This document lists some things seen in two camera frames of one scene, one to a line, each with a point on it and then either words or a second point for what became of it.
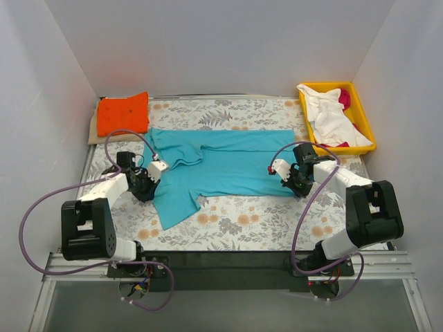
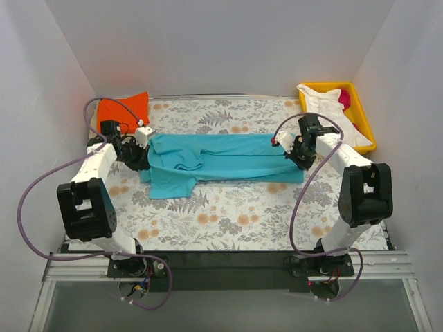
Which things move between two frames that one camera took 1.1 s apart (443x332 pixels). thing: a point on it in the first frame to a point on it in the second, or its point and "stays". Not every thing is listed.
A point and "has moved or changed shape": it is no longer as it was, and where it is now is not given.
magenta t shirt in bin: [345, 98] stays
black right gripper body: [295, 187] to [299, 159]
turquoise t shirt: [217, 162] has moved or changed shape
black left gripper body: [147, 193] to [140, 160]
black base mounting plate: [230, 271] stays
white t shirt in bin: [329, 124] stays
